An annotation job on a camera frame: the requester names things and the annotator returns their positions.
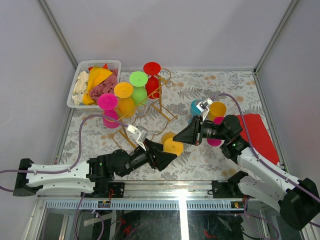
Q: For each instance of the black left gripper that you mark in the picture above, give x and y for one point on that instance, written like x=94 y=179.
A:
x=162 y=159

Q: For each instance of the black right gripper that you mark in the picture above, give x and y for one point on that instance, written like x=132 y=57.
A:
x=193 y=133

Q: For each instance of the orange wine glass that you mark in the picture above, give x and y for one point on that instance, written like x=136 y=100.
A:
x=217 y=109
x=171 y=146
x=126 y=105

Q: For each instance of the blue wine glass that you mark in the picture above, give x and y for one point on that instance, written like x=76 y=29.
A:
x=194 y=111

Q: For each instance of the magenta wine glass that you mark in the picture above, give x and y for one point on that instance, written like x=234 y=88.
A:
x=108 y=102
x=215 y=142

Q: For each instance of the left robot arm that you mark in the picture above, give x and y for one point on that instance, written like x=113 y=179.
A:
x=92 y=177

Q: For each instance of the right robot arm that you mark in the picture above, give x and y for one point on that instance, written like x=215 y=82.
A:
x=297 y=201

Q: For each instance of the green wine glass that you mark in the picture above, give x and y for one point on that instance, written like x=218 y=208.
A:
x=139 y=79

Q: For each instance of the red wine glass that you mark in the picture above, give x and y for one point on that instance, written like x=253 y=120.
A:
x=152 y=69

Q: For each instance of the floral tablecloth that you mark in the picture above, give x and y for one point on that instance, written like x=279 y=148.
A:
x=87 y=137

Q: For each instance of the red folded cloth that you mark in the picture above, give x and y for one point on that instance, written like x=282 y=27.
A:
x=260 y=137

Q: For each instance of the dusty pink cloth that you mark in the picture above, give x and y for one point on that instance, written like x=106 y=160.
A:
x=107 y=86

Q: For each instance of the yellow cloth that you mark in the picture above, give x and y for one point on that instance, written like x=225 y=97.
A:
x=96 y=76

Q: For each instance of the cream floral cloth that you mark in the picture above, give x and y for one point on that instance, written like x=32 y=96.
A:
x=80 y=88

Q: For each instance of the gold wire glass rack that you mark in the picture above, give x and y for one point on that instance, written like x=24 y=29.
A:
x=154 y=108

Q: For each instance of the aluminium mounting rail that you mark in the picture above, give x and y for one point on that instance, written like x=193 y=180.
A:
x=153 y=195

